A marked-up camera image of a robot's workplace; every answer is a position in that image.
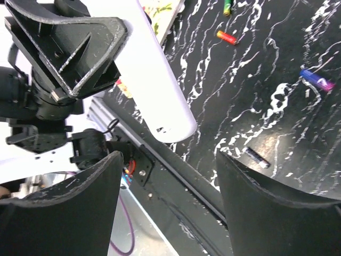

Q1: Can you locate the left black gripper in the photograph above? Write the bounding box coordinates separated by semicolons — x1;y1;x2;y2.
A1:
1;1;128;154

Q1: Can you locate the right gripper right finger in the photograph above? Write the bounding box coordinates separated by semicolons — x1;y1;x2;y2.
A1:
216;153;340;255

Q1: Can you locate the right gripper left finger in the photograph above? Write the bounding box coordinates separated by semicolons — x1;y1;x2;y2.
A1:
1;151;124;255

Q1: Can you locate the white remote control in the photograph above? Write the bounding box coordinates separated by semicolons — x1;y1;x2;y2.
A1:
103;1;197;143

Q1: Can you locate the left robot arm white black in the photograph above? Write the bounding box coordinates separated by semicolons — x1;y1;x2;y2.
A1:
1;1;127;182

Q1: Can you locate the black silver battery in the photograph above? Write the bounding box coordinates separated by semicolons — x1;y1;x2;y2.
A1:
243;147;270;169

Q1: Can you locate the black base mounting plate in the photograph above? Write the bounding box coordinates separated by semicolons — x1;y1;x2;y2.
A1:
113;123;233;255

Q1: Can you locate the floral rectangular tray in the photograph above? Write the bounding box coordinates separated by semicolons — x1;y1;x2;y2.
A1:
113;1;183;105

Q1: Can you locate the red orange battery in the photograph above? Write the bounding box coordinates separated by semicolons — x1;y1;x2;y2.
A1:
216;30;237;45

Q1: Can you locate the green battery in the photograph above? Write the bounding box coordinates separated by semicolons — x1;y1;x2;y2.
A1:
223;0;233;17

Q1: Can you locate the blue purple battery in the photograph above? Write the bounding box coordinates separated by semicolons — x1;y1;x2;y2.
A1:
300;69;335;92

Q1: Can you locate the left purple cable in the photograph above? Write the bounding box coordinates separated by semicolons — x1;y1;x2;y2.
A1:
61;170;136;255

